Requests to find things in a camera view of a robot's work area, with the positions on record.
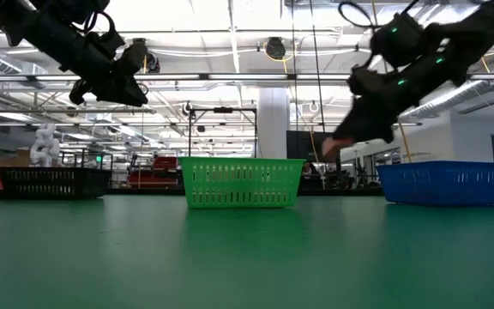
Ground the person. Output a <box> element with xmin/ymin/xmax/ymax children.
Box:
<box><xmin>301</xmin><ymin>161</ymin><xmax>317</xmax><ymax>190</ymax></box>

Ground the blue plastic basket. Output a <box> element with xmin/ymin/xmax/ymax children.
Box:
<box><xmin>376</xmin><ymin>160</ymin><xmax>494</xmax><ymax>207</ymax></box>

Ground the black ceiling cable reel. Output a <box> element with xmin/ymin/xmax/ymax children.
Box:
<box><xmin>264</xmin><ymin>36</ymin><xmax>287</xmax><ymax>61</ymax></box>
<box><xmin>133</xmin><ymin>37</ymin><xmax>161</xmax><ymax>73</ymax></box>

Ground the black monitor screen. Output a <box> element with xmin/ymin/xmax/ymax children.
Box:
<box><xmin>286</xmin><ymin>130</ymin><xmax>338</xmax><ymax>163</ymax></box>

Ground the long ceiling light rail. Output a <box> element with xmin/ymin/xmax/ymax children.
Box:
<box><xmin>0</xmin><ymin>72</ymin><xmax>494</xmax><ymax>82</ymax></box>

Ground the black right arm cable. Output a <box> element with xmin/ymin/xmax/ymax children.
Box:
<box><xmin>337</xmin><ymin>0</ymin><xmax>422</xmax><ymax>33</ymax></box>

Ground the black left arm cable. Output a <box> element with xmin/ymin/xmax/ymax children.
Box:
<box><xmin>81</xmin><ymin>9</ymin><xmax>118</xmax><ymax>47</ymax></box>

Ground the white round column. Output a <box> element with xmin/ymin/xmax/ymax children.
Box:
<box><xmin>257</xmin><ymin>88</ymin><xmax>290</xmax><ymax>160</ymax></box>

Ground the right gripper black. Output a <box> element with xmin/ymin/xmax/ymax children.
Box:
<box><xmin>332</xmin><ymin>92</ymin><xmax>407</xmax><ymax>145</ymax></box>

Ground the green plastic basket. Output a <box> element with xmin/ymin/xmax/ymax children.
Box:
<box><xmin>178</xmin><ymin>156</ymin><xmax>307</xmax><ymax>210</ymax></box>

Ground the thin yellow hanging cable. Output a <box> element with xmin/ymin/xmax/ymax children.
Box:
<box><xmin>280</xmin><ymin>55</ymin><xmax>326</xmax><ymax>191</ymax></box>

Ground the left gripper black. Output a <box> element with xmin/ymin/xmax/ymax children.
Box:
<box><xmin>69</xmin><ymin>42</ymin><xmax>149</xmax><ymax>108</ymax></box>

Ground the black hanging cable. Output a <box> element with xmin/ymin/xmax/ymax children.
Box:
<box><xmin>308</xmin><ymin>0</ymin><xmax>327</xmax><ymax>134</ymax></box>
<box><xmin>291</xmin><ymin>0</ymin><xmax>300</xmax><ymax>160</ymax></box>

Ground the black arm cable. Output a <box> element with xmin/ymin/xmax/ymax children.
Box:
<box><xmin>337</xmin><ymin>0</ymin><xmax>422</xmax><ymax>33</ymax></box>
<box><xmin>81</xmin><ymin>9</ymin><xmax>118</xmax><ymax>47</ymax></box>

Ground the black plastic basket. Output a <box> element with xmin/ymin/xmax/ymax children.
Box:
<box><xmin>0</xmin><ymin>166</ymin><xmax>113</xmax><ymax>200</ymax></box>

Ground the white robot sculpture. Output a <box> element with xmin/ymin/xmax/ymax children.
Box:
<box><xmin>29</xmin><ymin>124</ymin><xmax>62</xmax><ymax>168</ymax></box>

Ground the black metal frame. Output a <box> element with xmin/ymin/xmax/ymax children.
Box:
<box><xmin>188</xmin><ymin>106</ymin><xmax>259</xmax><ymax>159</ymax></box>

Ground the red tool cart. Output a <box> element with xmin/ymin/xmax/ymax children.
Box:
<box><xmin>127</xmin><ymin>155</ymin><xmax>180</xmax><ymax>189</ymax></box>

